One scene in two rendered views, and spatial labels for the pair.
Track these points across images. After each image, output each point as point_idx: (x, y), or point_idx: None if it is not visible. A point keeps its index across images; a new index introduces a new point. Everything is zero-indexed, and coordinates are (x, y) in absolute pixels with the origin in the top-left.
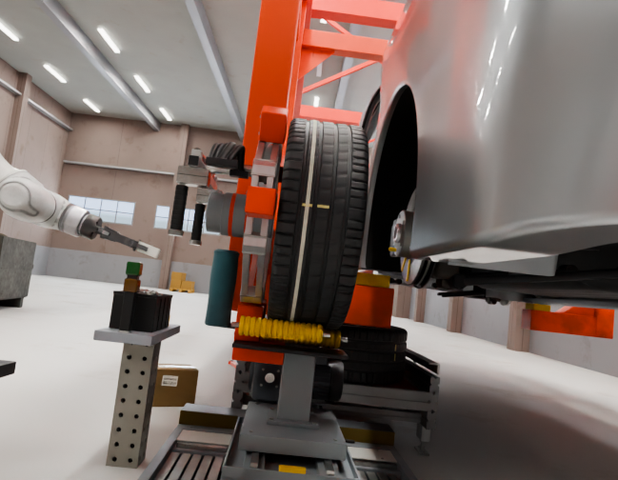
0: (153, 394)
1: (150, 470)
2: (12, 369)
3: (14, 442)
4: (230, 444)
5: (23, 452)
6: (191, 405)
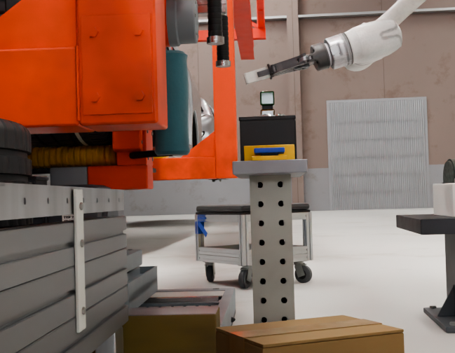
0: (252, 260)
1: (223, 300)
2: (419, 227)
3: (448, 348)
4: (146, 271)
5: (410, 342)
6: (203, 311)
